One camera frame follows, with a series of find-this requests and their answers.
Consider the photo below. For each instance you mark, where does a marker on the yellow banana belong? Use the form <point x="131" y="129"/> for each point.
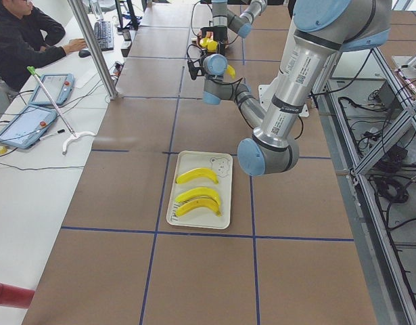
<point x="231" y="71"/>
<point x="199" y="203"/>
<point x="200" y="172"/>
<point x="199" y="192"/>

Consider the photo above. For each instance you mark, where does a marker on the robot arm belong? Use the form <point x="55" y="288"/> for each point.
<point x="318" y="30"/>
<point x="214" y="38"/>

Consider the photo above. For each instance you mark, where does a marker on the black keyboard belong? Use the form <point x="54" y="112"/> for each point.
<point x="103" y="31"/>

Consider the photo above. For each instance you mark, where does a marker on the light grey bear tray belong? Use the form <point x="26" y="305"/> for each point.
<point x="222" y="165"/>

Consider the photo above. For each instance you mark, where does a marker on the black computer mouse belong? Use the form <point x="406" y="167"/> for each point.
<point x="84" y="53"/>

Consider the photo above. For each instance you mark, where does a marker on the teach pendant far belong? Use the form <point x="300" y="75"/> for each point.
<point x="59" y="87"/>

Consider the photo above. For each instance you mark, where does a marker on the teach pendant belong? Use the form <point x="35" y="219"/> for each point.
<point x="59" y="87"/>
<point x="27" y="127"/>

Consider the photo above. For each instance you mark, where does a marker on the reacher grabber stick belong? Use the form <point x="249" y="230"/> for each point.
<point x="73" y="134"/>

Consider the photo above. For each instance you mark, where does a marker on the person in black jacket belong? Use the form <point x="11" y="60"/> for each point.
<point x="29" y="37"/>

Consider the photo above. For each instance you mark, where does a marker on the teach pendant near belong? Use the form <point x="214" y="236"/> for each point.
<point x="27" y="127"/>

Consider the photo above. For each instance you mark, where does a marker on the red cylinder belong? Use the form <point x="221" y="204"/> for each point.
<point x="16" y="297"/>

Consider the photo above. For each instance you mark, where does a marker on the grey aluminium post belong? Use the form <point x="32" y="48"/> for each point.
<point x="103" y="61"/>

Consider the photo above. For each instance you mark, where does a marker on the aluminium frame rack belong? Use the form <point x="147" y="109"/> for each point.
<point x="374" y="112"/>

